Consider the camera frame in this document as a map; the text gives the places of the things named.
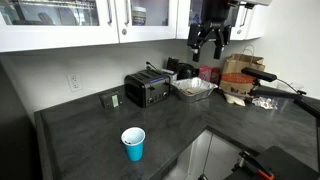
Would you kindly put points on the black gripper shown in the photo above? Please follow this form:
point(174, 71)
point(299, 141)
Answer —
point(213, 28)

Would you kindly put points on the white cabinet door behind arm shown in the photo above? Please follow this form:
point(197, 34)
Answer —
point(248, 31)

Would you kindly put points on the blue plastic cup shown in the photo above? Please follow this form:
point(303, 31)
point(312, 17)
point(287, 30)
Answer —
point(134, 146)

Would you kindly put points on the red pink box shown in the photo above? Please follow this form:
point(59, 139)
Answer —
point(208, 74)

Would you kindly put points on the black kitchen appliance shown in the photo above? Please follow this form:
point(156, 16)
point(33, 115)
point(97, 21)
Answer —
point(185, 70)

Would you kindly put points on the brown paper bag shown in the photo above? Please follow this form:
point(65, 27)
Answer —
point(241, 63)

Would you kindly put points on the dark box behind toaster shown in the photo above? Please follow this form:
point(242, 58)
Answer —
point(172, 63)

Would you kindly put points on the aluminium foil tray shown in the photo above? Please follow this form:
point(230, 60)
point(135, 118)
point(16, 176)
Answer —
point(193, 88)

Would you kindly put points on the orange red packet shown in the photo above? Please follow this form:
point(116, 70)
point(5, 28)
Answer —
point(238, 78)

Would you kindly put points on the white crumpled bag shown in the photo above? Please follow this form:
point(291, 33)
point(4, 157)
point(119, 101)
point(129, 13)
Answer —
point(235, 99)

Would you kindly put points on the narrow white glass cabinet door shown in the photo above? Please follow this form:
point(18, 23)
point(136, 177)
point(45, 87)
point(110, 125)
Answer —
point(146, 33)

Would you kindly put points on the black and silver toaster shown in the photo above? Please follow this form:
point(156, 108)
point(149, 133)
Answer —
point(148, 88)

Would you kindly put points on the jar with dark label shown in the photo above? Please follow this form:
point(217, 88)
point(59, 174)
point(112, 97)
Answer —
point(139, 16)

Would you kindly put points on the clear plastic wrapper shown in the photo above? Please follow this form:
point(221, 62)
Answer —
point(265, 102)

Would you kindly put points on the small black box green label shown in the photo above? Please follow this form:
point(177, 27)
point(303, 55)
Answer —
point(111, 100)

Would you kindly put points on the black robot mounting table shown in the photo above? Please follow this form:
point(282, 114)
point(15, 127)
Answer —
point(283, 166)

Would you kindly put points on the wide white glass cabinet door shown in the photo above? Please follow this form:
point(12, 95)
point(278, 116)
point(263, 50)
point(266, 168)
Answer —
point(50, 35)

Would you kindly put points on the black stereo camera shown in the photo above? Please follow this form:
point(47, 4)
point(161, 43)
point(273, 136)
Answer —
point(258, 74)

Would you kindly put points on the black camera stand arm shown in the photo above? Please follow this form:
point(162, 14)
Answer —
point(286, 95)

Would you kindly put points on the white wall outlet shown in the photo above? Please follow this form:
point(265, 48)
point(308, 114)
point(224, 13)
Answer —
point(74, 82)

